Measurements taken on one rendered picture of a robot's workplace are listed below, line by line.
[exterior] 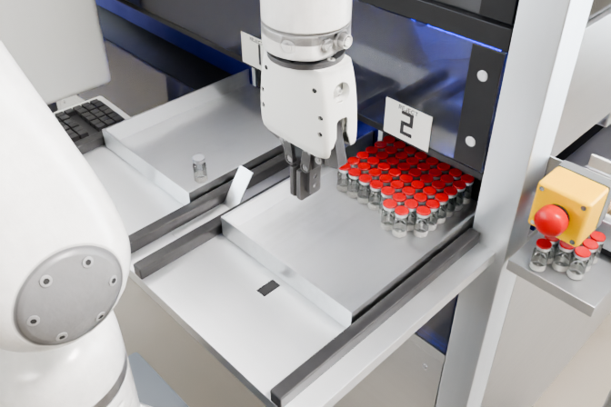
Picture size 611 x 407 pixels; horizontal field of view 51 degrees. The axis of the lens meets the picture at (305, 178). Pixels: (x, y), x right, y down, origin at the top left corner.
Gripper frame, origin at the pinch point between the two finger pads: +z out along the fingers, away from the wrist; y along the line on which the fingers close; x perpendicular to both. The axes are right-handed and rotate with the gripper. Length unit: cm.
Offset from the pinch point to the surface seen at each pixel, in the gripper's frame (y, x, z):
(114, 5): 107, -36, 20
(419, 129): 4.6, -28.0, 7.9
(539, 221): -17.2, -24.6, 10.4
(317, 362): -7.5, 5.3, 20.2
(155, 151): 46, -8, 22
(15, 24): 89, -5, 10
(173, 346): 74, -18, 110
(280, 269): 7.0, -2.2, 20.4
